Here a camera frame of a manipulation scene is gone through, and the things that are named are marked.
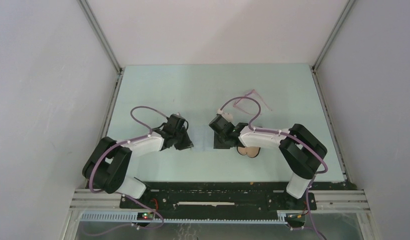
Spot pink transparent sunglasses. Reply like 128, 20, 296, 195
233, 88, 273, 115

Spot grey cable duct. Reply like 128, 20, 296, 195
79, 211, 287, 225

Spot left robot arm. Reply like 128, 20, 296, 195
82, 114, 193, 208

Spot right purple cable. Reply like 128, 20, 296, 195
218, 96, 330, 240

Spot black glasses case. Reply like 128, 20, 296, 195
237, 146, 261, 158

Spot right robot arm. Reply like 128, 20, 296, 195
209, 114, 328, 209

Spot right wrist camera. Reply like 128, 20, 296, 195
217, 108, 233, 123

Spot purple cable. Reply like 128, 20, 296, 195
89, 105, 171, 195
218, 96, 330, 240

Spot light blue cleaning cloth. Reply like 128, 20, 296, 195
189, 125, 214, 152

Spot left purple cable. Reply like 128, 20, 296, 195
89, 105, 171, 195

